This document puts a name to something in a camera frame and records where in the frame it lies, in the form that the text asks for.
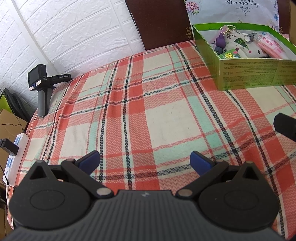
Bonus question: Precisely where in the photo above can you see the purple figure keychain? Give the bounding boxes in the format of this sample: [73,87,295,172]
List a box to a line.
[214,32,226,55]

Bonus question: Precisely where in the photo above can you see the small cylindrical tube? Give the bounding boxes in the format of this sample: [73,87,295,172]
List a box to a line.
[245,32,258,43]

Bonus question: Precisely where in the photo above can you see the plaid blanket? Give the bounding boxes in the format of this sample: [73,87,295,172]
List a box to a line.
[7,39,296,240]

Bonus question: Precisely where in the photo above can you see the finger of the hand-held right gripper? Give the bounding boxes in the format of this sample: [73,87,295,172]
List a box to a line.
[273,113,296,144]

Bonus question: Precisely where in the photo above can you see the black camera on grey handle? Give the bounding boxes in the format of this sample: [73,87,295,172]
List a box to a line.
[28,64,72,118]

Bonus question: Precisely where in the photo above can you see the white patterned fabric pouch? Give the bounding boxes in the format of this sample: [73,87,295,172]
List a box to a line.
[219,24,269,58]

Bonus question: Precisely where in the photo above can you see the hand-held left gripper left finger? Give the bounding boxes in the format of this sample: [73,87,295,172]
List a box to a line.
[29,150,114,200]

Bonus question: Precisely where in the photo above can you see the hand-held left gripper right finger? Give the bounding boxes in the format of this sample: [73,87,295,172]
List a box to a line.
[177,151,262,199]

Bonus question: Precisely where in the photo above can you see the thin black cable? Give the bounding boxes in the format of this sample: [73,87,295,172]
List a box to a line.
[0,122,25,133]

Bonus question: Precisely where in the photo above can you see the black ring object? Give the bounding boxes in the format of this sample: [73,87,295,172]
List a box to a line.
[2,88,31,122]

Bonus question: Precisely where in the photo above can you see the brown cardboard box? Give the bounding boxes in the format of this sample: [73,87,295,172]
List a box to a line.
[0,109,28,184]

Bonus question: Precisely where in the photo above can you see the green cardboard box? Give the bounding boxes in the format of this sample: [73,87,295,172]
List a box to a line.
[192,23,296,91]

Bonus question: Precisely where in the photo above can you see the white power strip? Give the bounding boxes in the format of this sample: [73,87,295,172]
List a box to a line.
[2,133,31,186]

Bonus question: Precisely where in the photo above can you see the green printed card packet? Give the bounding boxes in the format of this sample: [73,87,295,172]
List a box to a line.
[218,48,240,59]

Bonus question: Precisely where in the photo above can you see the lime green panel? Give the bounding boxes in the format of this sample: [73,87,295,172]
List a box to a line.
[0,94,11,114]

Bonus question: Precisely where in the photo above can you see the pink plastic packet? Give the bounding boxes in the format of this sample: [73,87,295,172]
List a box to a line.
[256,32,288,58]

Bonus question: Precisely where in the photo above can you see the black power adapter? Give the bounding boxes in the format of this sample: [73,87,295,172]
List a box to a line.
[0,138,19,155]

